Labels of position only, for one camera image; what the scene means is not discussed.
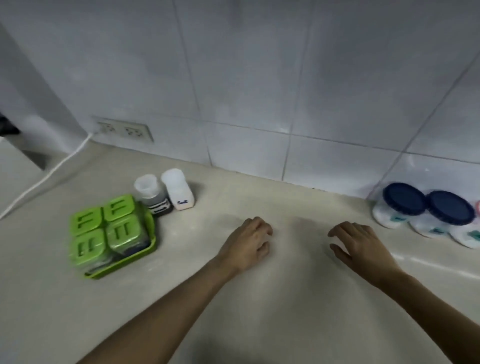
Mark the person's right hand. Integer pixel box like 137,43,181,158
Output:
327,221,404,289

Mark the person's left hand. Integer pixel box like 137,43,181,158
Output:
215,216,274,277

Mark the person's right forearm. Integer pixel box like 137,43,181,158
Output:
377,270,480,364

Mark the person's left forearm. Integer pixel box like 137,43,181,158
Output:
76,258,241,364

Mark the blue lidded white jar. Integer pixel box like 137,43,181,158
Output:
371,182,428,230
408,190,476,239

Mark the white salt shaker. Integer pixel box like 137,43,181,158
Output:
160,168,196,211

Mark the green plastic tray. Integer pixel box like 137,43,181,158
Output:
83,209,157,280

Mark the pepper shaker with black label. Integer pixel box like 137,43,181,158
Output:
133,174,174,218

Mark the pink lidded white jar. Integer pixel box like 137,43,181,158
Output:
449,200,480,250

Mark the green lidded spice container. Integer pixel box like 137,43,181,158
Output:
69,228,110,270
70,207,104,237
104,214,151,256
101,194,138,222

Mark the white wall socket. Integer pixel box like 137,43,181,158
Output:
95,119,155,144

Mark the white power cable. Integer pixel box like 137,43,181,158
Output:
0,130,100,221

